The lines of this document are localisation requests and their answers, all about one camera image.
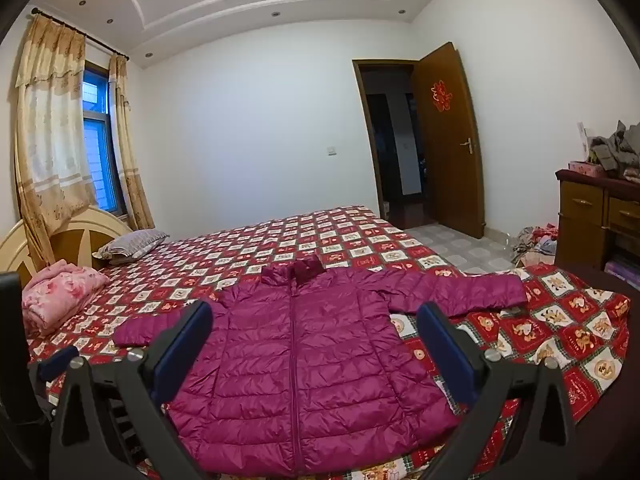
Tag grey patterned pillow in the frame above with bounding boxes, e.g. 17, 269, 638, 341
92, 229, 171, 265

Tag beige floral curtain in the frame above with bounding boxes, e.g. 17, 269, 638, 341
107, 54, 156, 233
7, 12, 98, 271

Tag purple puffer jacket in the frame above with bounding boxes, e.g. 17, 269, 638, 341
114, 255, 530, 476

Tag brown door frame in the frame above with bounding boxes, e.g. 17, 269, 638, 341
352, 58, 436, 226

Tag pile of colourful clothes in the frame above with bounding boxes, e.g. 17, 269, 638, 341
510, 222, 560, 267

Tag pink box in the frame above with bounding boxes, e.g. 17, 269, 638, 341
567, 160, 608, 177

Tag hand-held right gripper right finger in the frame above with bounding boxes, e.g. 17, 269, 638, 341
416, 301, 578, 480

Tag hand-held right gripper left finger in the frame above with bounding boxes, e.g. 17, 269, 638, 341
49, 300, 216, 480

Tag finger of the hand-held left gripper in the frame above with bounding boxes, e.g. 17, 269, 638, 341
31, 345, 81, 386

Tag red printed bedsheet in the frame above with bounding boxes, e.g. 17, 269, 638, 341
22, 204, 632, 480

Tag pink folded blanket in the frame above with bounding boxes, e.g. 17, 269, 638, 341
21, 261, 108, 337

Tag brown wooden dresser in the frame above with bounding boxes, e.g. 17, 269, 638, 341
555, 169, 640, 273

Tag wooden bed headboard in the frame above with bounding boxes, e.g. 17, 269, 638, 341
0, 208, 133, 286

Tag window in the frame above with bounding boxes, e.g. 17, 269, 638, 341
80, 60, 126, 218

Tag brown wooden door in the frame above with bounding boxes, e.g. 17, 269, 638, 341
410, 42, 487, 239

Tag red paper door decoration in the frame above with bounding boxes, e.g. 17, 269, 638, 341
429, 79, 451, 112

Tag dark curtain rod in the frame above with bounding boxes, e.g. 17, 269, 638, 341
31, 8, 132, 59

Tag pile of grey clothes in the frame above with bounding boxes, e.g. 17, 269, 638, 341
585, 121, 640, 183

